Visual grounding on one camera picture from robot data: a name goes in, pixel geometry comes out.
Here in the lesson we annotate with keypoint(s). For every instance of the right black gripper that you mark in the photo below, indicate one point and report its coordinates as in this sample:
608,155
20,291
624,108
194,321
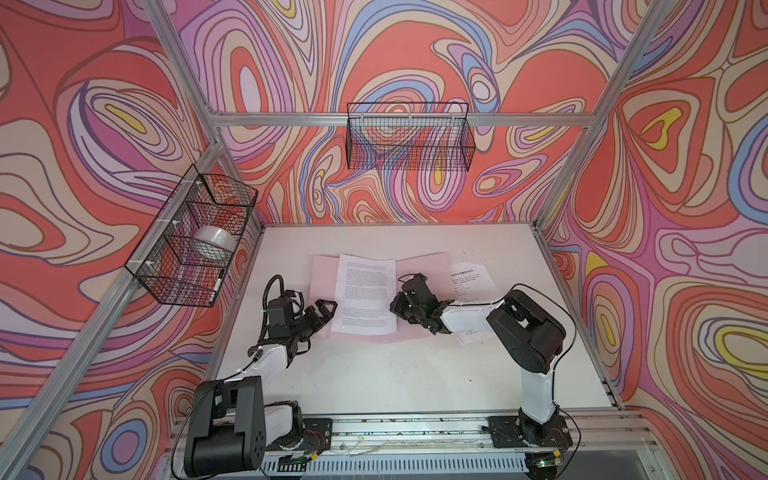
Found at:
395,306

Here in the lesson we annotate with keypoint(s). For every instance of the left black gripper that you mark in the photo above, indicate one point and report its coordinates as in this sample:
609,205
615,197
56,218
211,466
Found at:
316,322

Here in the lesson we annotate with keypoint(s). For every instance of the printed english text sheet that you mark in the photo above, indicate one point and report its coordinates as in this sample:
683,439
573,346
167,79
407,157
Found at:
364,290

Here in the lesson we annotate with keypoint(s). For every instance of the pink file folder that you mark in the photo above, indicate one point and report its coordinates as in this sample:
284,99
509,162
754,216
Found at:
436,267

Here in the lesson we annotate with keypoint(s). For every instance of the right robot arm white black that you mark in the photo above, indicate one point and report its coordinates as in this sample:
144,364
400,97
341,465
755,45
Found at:
533,338

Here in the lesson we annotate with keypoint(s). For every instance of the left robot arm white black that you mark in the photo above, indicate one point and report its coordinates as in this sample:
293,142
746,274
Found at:
231,426

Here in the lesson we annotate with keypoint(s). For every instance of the printed list sheet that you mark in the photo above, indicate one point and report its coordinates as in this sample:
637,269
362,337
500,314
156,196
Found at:
476,295

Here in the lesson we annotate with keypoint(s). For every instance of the white tape roll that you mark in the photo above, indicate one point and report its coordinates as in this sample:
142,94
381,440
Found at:
213,243

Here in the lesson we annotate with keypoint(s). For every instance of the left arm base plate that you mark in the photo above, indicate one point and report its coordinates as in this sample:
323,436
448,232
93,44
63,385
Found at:
313,437

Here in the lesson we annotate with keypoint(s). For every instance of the black wire basket left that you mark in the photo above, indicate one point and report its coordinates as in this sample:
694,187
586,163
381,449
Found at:
170,271

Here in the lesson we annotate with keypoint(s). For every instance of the black wire basket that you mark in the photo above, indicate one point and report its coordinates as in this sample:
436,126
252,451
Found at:
170,271
409,136

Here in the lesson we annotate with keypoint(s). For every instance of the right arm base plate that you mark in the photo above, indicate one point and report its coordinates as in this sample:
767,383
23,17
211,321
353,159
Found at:
516,432

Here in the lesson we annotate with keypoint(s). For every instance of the black wire basket back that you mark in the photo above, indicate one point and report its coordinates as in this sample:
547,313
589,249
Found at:
409,136

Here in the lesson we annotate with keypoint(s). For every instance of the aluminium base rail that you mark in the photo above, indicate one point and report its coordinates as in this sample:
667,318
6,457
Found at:
608,444

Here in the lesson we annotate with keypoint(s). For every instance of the aluminium frame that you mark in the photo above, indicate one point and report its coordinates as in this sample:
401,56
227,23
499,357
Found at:
97,127

